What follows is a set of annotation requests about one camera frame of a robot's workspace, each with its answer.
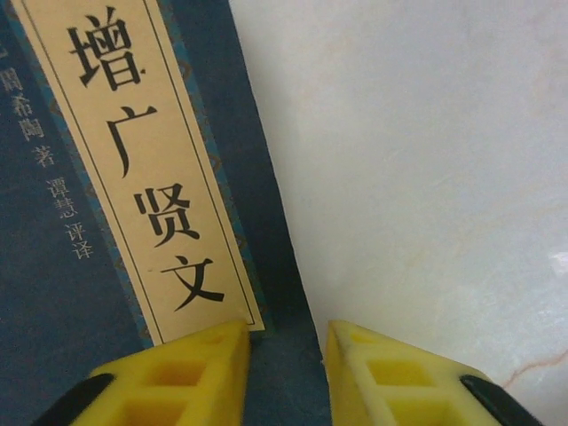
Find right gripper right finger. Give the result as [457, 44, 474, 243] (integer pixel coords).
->
[325, 319, 546, 426]

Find dark blue book yellow label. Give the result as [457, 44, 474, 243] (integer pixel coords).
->
[0, 0, 333, 426]

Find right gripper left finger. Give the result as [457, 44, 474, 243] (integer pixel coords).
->
[29, 319, 253, 426]

